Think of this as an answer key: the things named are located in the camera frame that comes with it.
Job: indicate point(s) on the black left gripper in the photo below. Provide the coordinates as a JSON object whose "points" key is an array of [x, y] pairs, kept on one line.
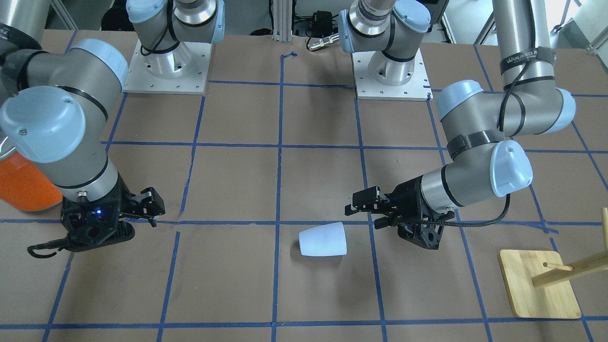
{"points": [[407, 196]]}

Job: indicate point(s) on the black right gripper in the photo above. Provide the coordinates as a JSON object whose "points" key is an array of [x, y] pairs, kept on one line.
{"points": [[124, 198]]}

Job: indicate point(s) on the light blue paper cup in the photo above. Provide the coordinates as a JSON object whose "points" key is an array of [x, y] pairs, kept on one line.
{"points": [[323, 241]]}

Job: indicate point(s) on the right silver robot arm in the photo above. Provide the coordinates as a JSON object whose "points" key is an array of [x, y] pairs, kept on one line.
{"points": [[53, 110]]}

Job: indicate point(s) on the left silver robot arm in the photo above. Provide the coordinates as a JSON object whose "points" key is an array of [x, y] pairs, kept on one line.
{"points": [[478, 127]]}

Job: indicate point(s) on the wooden cup rack stand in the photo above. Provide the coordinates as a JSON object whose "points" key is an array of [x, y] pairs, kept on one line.
{"points": [[538, 283]]}

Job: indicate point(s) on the orange metal can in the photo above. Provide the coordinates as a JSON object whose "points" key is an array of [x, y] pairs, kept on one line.
{"points": [[22, 185]]}

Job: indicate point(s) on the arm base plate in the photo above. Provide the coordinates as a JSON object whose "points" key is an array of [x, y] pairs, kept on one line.
{"points": [[181, 71], [379, 78]]}

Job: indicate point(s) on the aluminium frame post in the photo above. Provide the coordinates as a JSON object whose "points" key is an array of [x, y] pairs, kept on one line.
{"points": [[282, 16]]}

